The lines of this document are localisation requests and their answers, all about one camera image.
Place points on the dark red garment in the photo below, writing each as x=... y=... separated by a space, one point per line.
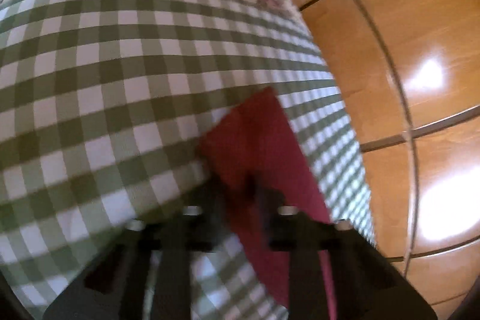
x=254 y=144

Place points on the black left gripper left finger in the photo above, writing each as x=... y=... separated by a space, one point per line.
x=114 y=284

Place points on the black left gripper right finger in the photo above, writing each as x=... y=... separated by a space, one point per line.
x=321 y=270

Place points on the green white checkered bedspread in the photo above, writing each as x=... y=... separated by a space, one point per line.
x=102 y=105

